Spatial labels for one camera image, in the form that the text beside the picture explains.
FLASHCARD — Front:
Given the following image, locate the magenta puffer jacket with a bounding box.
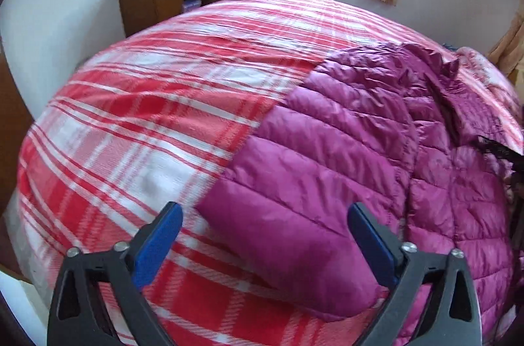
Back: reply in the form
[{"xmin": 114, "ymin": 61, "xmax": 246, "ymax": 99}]
[{"xmin": 197, "ymin": 44, "xmax": 515, "ymax": 345}]

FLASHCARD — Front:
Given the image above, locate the red plaid bed sheet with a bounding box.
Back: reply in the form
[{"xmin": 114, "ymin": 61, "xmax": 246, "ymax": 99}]
[{"xmin": 16, "ymin": 0, "xmax": 524, "ymax": 346}]

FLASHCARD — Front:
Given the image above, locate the side window curtain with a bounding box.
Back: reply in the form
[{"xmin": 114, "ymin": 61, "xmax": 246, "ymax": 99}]
[{"xmin": 488, "ymin": 6, "xmax": 523, "ymax": 77}]

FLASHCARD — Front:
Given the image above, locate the pink floral blanket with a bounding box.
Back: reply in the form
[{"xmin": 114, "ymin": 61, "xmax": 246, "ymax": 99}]
[{"xmin": 456, "ymin": 46, "xmax": 521, "ymax": 119}]

